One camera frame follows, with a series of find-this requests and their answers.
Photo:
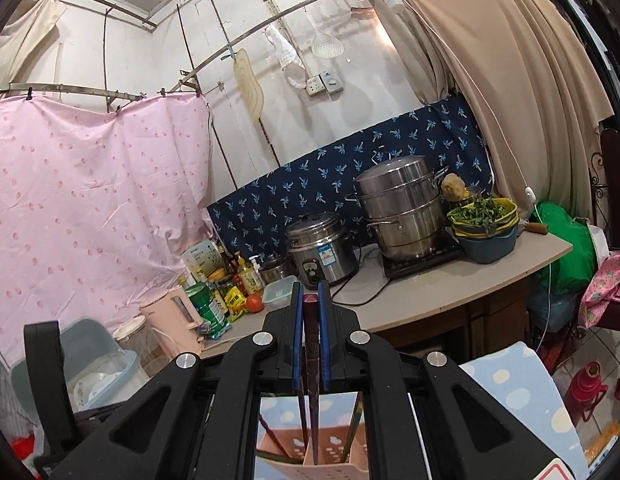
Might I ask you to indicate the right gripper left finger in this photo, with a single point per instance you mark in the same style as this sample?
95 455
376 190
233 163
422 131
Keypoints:
298 311

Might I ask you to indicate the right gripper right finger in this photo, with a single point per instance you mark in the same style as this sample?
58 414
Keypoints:
325 330

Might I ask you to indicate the dark red chopstick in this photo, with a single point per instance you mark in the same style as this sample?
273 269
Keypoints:
312 345

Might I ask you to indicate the silver rice cooker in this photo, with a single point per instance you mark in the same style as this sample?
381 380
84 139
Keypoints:
321 248

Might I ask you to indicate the clear food container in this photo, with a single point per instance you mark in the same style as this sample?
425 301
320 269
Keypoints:
278 295

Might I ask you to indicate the red tomato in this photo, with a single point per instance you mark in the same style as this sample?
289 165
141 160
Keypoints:
254 304

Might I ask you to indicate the white dish drainer box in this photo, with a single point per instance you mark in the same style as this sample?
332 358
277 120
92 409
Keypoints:
97 371

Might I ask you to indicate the yellow dish soap bottle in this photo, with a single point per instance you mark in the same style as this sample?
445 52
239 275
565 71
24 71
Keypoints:
249 276

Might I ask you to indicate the red-green chopstick in basket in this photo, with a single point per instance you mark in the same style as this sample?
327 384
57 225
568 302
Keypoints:
353 426

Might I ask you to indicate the navy floral backsplash cloth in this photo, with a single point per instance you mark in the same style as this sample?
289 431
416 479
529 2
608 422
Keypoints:
253 220

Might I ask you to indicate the green-tipped chopstick in basket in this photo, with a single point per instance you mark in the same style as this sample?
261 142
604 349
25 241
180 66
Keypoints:
281 450

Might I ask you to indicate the stainless steel steamer pot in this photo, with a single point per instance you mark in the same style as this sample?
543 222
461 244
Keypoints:
402 206

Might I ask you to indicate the pink electric kettle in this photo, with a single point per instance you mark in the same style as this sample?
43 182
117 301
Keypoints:
175 323

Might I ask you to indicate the pink perforated utensil basket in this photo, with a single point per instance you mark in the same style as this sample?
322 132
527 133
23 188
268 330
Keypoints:
332 456

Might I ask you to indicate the blue basin with greens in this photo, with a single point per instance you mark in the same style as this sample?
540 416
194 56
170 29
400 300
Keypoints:
486 228

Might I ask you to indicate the blue planet-print tablecloth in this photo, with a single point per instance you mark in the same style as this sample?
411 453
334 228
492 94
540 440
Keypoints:
514 376

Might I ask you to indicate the hanging wooden cutting board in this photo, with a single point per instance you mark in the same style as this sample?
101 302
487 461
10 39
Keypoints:
248 84

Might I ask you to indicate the pink dotted curtain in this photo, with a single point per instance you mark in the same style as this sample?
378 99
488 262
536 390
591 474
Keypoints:
97 209

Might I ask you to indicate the red thermos flask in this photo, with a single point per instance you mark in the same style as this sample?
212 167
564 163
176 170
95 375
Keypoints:
584 393

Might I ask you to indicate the pink floral cloth bundle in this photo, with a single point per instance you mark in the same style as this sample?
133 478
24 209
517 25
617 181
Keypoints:
602 292

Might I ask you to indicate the beige curtain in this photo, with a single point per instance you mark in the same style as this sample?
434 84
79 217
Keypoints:
531 86

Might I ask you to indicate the wall power socket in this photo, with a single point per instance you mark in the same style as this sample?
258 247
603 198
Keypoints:
327 81

